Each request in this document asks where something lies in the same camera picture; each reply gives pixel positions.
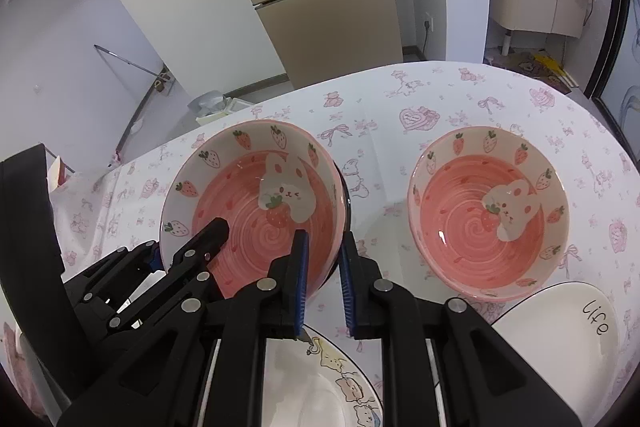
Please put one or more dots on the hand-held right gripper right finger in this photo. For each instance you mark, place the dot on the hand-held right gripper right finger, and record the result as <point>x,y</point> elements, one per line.
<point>347,297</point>

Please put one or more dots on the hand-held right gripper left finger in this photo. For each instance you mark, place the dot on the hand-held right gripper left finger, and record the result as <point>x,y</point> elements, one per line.
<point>300,282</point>

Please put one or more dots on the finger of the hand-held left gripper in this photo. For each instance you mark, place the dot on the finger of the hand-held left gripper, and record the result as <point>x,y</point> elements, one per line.
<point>152,257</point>
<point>200,247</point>

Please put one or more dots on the pink strawberry rabbit bowl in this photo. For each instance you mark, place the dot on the pink strawberry rabbit bowl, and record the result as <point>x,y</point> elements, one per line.
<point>280,187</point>
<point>465,217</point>

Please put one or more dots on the white cartoon cat plate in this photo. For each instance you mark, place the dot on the white cartoon cat plate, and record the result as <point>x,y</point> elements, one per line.
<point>325,397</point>

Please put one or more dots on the white plate with black lettering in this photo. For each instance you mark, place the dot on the white plate with black lettering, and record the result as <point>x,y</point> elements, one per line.
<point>550,357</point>

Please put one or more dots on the red and white carton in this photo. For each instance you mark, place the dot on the red and white carton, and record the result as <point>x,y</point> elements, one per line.
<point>56,172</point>

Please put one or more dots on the white box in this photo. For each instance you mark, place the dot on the white box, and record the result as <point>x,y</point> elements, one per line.
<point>231,106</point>

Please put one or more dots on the grey plastic bag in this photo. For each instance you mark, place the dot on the grey plastic bag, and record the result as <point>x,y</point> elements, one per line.
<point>206,101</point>

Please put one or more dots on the metal pole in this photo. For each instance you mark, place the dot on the metal pole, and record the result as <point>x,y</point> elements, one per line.
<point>130,60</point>

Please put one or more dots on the patterned doormat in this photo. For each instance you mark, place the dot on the patterned doormat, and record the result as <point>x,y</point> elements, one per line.
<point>530,68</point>

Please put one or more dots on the small yellow object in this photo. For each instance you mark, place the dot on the small yellow object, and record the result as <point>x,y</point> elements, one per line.
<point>547,63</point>

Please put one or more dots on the marbled glass door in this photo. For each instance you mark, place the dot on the marbled glass door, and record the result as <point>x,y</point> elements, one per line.
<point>631,72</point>

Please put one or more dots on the white wall socket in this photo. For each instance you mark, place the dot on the white wall socket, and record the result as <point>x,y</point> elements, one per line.
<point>429,23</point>

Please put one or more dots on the black door frame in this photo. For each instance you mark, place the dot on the black door frame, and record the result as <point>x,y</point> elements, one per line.
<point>607,32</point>

